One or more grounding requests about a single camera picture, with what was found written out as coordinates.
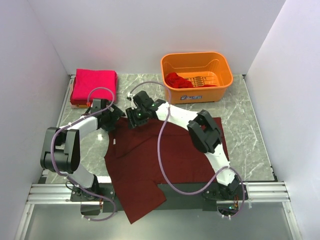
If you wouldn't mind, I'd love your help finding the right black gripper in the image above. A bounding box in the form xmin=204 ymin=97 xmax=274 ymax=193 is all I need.
xmin=125 ymin=106 xmax=148 ymax=131

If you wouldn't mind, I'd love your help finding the dark maroon t-shirt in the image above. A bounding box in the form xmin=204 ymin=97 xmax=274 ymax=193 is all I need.
xmin=104 ymin=117 xmax=215 ymax=224

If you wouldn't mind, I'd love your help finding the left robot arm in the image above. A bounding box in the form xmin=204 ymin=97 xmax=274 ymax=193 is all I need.
xmin=40 ymin=98 xmax=125 ymax=201

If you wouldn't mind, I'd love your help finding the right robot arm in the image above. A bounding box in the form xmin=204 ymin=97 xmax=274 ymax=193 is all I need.
xmin=126 ymin=90 xmax=245 ymax=200

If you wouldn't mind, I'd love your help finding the red t-shirt in basket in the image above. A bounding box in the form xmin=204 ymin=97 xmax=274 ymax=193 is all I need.
xmin=164 ymin=72 xmax=218 ymax=89

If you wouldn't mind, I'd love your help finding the folded pink t-shirt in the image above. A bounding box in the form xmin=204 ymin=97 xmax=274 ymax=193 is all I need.
xmin=75 ymin=68 xmax=118 ymax=100

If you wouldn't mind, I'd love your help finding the orange plastic basket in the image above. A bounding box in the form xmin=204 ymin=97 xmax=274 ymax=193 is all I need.
xmin=161 ymin=52 xmax=233 ymax=104

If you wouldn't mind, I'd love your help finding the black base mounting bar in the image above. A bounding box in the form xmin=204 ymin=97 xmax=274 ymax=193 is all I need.
xmin=70 ymin=182 xmax=249 ymax=216

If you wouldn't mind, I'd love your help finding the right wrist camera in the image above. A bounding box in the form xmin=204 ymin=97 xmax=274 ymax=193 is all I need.
xmin=127 ymin=92 xmax=134 ymax=99

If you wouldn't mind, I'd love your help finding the aluminium frame rail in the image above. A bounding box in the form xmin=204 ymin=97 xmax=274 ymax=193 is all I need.
xmin=15 ymin=74 xmax=301 ymax=240

